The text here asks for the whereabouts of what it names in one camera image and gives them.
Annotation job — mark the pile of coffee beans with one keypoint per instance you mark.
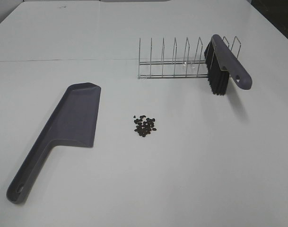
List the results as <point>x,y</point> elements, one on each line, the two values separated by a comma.
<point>144,125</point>

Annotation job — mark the grey plastic dustpan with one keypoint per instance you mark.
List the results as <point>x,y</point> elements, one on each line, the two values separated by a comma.
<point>72,123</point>

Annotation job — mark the metal wire dish rack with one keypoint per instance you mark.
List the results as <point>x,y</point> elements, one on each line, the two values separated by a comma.
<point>188,66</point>

